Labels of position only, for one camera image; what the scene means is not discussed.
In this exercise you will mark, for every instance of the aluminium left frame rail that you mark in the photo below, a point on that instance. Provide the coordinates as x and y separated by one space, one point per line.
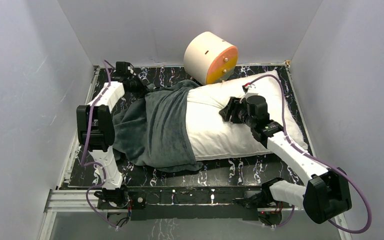
74 148

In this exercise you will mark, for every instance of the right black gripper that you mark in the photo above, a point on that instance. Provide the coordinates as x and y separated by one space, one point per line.
234 105

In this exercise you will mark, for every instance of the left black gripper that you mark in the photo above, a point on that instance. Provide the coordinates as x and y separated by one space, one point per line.
142 87

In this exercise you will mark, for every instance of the white pillow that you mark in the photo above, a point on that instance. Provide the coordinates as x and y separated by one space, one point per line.
212 138

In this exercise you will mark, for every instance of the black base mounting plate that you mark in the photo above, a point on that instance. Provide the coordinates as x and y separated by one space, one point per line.
248 203

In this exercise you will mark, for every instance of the grey plush pillowcase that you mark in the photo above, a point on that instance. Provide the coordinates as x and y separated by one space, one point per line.
152 130

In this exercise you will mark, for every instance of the white orange cylindrical drum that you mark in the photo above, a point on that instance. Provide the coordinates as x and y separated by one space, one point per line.
210 59

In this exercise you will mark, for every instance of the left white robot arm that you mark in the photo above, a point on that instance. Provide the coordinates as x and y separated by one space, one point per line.
96 132

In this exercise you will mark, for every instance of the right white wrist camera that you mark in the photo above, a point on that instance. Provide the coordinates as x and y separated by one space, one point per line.
249 90

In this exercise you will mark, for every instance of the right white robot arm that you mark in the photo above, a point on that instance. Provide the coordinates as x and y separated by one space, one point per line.
325 193

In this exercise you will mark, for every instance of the aluminium front frame rail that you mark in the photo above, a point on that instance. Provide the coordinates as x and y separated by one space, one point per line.
66 202

